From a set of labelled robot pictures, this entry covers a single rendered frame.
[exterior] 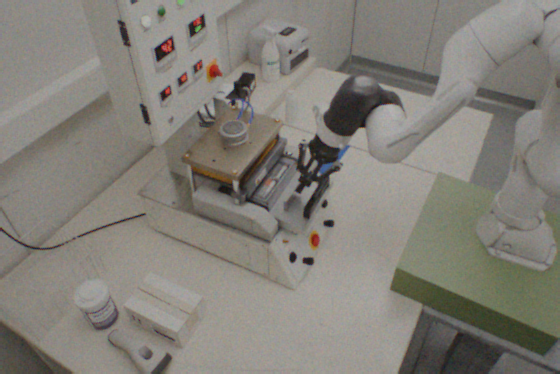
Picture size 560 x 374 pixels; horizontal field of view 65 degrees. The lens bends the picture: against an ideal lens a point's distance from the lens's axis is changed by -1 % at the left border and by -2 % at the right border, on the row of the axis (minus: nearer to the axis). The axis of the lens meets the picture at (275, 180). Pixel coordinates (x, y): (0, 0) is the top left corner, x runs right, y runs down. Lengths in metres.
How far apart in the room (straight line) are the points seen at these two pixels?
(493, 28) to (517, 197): 0.50
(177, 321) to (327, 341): 0.41
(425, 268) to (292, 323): 0.40
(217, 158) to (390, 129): 0.48
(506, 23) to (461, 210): 0.69
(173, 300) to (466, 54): 0.93
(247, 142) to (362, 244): 0.51
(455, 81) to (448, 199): 0.62
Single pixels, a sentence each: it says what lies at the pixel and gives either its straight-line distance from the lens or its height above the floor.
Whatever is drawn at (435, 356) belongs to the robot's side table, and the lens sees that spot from 2.18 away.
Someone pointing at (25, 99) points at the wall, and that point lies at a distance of 1.47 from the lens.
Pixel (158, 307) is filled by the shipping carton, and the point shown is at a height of 0.84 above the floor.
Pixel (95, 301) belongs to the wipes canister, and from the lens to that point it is 1.29.
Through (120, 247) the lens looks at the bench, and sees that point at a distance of 1.56.
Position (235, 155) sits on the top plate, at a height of 1.11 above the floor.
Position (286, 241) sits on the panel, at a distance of 1.29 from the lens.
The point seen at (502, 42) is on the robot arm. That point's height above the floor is 1.51.
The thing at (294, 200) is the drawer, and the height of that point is 0.97.
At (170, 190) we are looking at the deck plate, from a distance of 1.43.
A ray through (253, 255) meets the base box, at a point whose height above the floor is 0.84.
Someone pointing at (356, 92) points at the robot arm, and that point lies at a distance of 0.99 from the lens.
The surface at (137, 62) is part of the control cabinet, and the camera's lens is 1.10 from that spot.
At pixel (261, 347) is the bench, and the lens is 1.29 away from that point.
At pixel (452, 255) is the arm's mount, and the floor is 0.86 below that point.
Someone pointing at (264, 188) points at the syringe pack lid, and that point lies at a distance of 1.28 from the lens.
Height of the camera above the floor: 1.91
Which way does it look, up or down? 44 degrees down
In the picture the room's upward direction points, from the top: 2 degrees counter-clockwise
